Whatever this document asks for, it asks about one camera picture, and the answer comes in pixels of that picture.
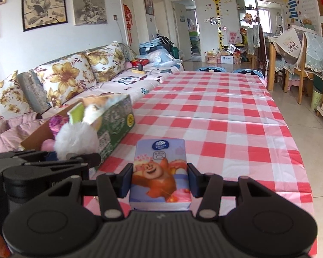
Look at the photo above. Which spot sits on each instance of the red knot wall decoration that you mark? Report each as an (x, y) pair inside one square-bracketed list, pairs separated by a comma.
[(128, 24)]

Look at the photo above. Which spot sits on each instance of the white fluffy ball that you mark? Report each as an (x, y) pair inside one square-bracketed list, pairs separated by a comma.
[(75, 139)]

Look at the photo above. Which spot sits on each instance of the floral sofa cushion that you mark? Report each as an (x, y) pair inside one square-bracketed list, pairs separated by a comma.
[(5, 99), (64, 78), (105, 59)]

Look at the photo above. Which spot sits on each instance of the chair with hanging clothes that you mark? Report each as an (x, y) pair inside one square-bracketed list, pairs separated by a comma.
[(258, 43)]

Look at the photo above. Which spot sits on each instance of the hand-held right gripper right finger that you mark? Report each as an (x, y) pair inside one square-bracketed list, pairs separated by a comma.
[(193, 180)]

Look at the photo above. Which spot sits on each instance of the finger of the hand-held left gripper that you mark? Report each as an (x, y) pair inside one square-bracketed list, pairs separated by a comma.
[(93, 160), (70, 172)]

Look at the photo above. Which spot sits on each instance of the blue stool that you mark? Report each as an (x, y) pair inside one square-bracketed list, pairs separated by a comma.
[(247, 72), (211, 69)]

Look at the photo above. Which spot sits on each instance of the white fluffy toy with bell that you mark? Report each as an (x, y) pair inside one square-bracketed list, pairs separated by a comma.
[(93, 113)]

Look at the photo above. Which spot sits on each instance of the small framed portrait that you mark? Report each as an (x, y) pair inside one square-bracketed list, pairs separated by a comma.
[(148, 3)]

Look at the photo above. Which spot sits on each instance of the pink quilted jacket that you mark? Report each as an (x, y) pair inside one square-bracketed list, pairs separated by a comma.
[(16, 131)]

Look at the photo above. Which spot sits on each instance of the green printed cardboard box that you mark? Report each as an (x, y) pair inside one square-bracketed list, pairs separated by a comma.
[(115, 129)]

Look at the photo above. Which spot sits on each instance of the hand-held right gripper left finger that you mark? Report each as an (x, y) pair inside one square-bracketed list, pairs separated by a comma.
[(125, 180)]

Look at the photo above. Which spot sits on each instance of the magenta yarn ball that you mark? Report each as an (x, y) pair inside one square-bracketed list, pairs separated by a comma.
[(56, 125)]

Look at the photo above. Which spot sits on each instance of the cartoon tissue pack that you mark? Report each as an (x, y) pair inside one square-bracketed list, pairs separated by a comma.
[(158, 172)]

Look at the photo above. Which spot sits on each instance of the dark blue suitcase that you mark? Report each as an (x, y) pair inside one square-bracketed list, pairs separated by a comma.
[(148, 49)]

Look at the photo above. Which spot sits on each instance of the green suitcase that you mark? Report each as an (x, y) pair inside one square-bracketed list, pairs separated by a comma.
[(175, 52)]

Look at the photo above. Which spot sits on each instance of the green striped cloth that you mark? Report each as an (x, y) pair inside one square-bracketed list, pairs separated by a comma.
[(76, 114)]

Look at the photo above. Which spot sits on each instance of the red checkered tablecloth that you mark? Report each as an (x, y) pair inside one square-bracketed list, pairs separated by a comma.
[(218, 113)]

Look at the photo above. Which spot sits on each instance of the grey patterned cushion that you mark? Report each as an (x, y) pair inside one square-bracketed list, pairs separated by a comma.
[(32, 91)]

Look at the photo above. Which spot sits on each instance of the black framed cartoon picture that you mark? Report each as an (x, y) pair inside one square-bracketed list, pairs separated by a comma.
[(44, 12)]

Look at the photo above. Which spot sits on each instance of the red box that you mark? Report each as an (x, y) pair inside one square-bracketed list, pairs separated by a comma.
[(139, 61)]

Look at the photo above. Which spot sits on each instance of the chair with teal cover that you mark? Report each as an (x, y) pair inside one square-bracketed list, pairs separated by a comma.
[(315, 51)]

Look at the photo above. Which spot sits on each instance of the yellow power strip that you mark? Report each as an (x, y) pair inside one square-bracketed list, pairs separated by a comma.
[(139, 71)]

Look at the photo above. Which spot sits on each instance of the pink fluffy cloth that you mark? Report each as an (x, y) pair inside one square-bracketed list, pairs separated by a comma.
[(47, 145)]

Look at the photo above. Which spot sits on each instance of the sofa with cartoon sheet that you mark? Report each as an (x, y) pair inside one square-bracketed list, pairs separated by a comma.
[(129, 86)]

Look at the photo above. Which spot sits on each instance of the wooden dining table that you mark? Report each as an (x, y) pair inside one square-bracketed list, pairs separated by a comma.
[(271, 64)]

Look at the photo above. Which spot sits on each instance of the bedding in plastic bag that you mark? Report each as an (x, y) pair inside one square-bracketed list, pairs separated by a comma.
[(160, 56)]

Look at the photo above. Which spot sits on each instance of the giraffe wall sticker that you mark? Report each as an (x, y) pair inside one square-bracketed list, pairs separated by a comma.
[(218, 18)]

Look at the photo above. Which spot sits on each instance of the pencil sketch portrait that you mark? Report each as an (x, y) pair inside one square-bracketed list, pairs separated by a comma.
[(89, 9)]

